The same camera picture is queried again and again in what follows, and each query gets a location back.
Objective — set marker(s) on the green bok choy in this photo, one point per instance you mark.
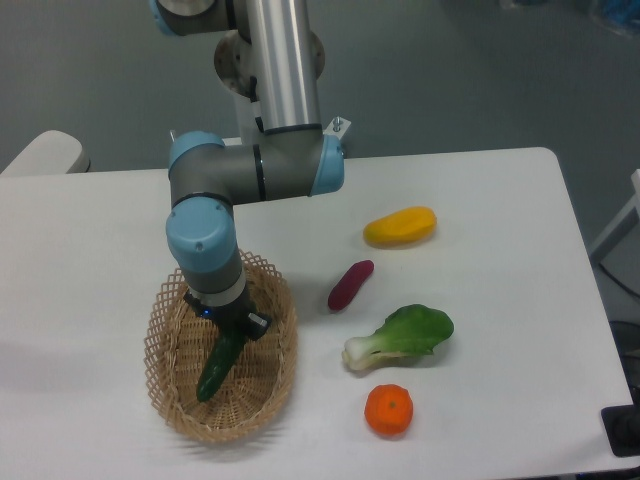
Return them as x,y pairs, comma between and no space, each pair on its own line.
411,331

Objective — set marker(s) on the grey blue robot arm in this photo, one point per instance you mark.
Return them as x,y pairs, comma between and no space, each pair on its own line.
208,177

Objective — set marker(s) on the yellow mango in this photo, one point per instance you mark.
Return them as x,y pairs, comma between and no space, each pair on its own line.
402,227

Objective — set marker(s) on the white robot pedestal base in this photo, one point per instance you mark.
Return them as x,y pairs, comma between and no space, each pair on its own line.
272,79

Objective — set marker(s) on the woven wicker basket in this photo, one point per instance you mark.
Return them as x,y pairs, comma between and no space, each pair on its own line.
257,386

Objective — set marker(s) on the green cucumber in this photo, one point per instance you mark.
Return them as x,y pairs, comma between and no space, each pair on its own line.
226,350

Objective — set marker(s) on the white chair armrest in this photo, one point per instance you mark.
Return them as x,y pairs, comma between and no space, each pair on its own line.
51,153

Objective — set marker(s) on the orange tangerine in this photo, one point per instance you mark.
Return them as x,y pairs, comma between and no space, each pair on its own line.
388,410

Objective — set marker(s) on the purple sweet potato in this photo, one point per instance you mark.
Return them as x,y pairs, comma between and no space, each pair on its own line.
347,287

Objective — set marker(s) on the black device at table edge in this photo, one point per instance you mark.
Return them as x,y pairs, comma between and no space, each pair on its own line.
622,429

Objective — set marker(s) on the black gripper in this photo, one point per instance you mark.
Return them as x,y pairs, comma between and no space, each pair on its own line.
237,314

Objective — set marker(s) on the white furniture frame right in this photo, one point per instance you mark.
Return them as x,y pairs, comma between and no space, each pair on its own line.
617,228

